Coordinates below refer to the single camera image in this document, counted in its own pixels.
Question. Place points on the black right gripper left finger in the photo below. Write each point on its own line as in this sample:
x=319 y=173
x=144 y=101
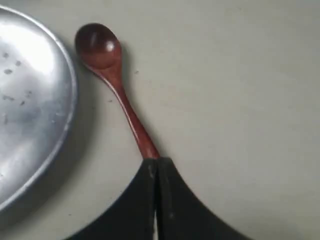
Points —
x=132 y=215

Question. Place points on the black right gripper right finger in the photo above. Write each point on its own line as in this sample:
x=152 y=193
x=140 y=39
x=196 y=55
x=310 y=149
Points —
x=181 y=215

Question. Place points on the dark red wooden spoon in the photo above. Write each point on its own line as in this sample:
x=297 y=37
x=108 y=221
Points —
x=100 y=51

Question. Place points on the round steel plate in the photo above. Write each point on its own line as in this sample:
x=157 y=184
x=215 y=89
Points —
x=38 y=98

